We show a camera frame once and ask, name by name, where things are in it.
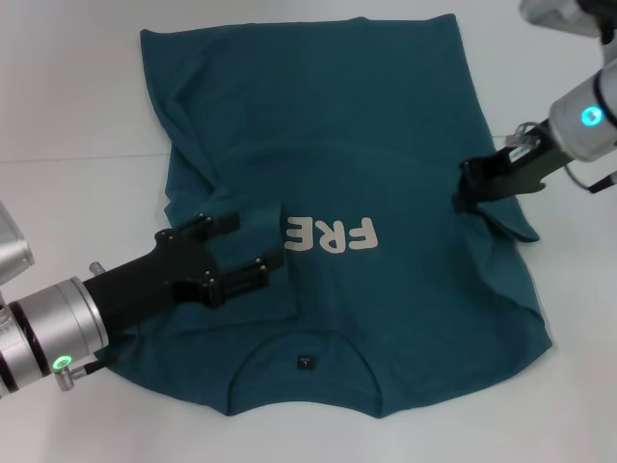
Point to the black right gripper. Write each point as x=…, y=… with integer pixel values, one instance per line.
x=535, y=161

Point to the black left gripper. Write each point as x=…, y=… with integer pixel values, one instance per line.
x=159, y=275

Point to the teal FREE print t-shirt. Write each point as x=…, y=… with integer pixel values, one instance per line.
x=337, y=120

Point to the small silver wrist stud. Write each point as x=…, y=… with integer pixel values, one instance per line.
x=521, y=135
x=98, y=268

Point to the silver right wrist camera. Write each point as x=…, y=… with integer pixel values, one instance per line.
x=564, y=14

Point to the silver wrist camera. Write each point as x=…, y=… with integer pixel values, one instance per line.
x=564, y=14
x=12, y=246

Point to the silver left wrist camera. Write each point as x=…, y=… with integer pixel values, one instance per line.
x=12, y=246

